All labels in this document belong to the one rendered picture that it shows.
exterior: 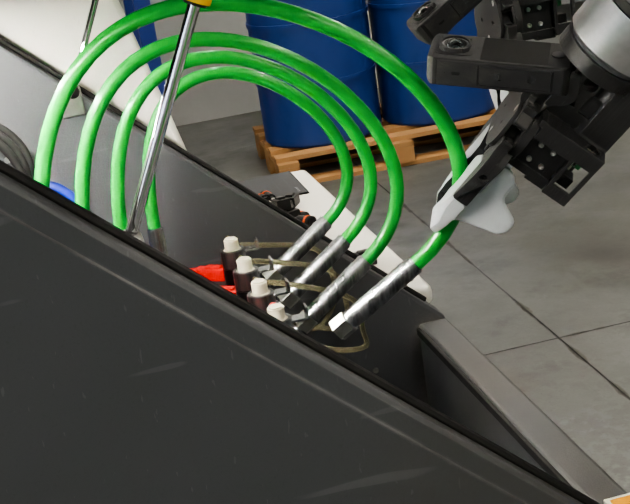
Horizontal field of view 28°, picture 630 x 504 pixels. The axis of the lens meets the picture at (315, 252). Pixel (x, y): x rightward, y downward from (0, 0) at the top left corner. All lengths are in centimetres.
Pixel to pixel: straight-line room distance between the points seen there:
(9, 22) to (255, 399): 73
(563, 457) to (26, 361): 60
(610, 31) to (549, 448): 45
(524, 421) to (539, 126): 39
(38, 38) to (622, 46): 72
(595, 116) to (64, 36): 67
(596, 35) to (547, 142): 10
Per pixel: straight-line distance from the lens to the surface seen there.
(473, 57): 100
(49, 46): 145
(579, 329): 393
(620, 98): 101
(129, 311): 78
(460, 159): 107
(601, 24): 97
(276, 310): 117
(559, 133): 101
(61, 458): 82
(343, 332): 111
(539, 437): 127
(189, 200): 146
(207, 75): 135
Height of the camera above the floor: 154
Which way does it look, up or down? 18 degrees down
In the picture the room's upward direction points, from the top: 9 degrees counter-clockwise
